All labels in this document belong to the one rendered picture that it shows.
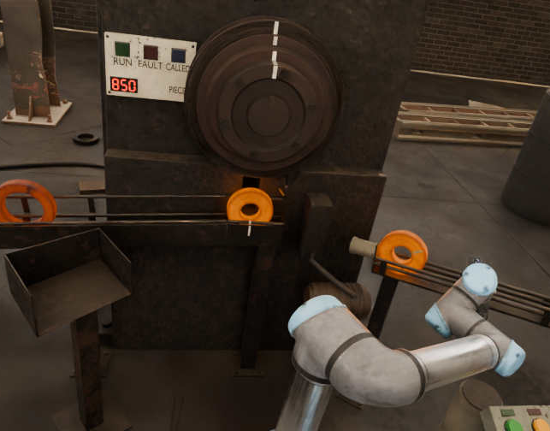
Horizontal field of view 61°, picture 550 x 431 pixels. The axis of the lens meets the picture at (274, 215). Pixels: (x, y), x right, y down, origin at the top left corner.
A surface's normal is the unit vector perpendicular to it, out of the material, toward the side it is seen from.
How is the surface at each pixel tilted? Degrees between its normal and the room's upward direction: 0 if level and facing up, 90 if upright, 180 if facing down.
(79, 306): 5
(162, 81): 90
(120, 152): 0
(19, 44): 90
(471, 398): 0
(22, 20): 90
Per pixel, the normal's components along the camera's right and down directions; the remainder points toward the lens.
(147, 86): 0.12, 0.52
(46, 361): 0.14, -0.85
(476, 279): -0.33, -0.36
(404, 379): 0.39, -0.24
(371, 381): -0.05, 0.04
